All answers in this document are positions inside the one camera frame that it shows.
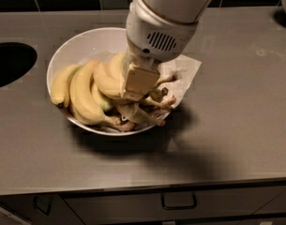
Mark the greenish-tip yellow banana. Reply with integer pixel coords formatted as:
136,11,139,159
108,52,126,80

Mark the white ceramic bowl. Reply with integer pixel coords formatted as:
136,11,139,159
47,28,176,135

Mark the large front yellow banana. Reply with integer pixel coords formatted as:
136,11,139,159
70,60,121,126

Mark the black cabinet door handle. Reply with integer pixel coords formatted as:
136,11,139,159
32,195,53,217

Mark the dark round sink opening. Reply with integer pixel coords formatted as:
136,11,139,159
0,42,38,87

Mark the white paper sheet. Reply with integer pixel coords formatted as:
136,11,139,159
158,55,202,108

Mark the right yellow banana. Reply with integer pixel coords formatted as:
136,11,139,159
155,74,177,88

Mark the leftmost yellow banana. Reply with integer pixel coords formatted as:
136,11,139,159
51,65,81,108

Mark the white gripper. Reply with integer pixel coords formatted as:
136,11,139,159
121,0,199,101

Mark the black drawer handle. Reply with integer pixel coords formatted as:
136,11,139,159
160,191,197,210

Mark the small green lower banana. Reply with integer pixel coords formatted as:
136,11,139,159
116,103,165,127

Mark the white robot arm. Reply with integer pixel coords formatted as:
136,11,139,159
121,0,212,101

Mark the long yellow banana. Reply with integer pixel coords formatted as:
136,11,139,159
94,62,148,101

